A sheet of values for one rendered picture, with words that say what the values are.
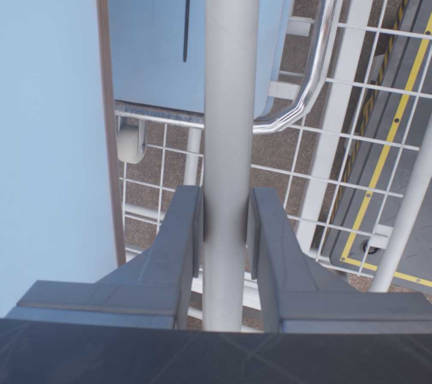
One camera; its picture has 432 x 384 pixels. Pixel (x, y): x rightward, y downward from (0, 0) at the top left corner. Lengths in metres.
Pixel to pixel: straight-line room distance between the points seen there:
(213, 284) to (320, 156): 0.40
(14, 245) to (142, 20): 0.34
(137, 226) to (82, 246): 1.08
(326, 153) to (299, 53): 0.49
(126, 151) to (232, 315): 0.37
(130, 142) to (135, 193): 0.72
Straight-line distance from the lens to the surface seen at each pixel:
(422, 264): 0.81
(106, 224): 0.16
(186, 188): 0.15
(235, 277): 0.16
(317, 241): 1.03
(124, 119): 0.52
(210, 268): 0.16
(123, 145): 0.50
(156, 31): 0.45
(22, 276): 0.22
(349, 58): 0.53
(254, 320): 1.34
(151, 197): 1.18
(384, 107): 0.68
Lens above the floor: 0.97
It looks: 68 degrees down
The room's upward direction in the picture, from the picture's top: 139 degrees counter-clockwise
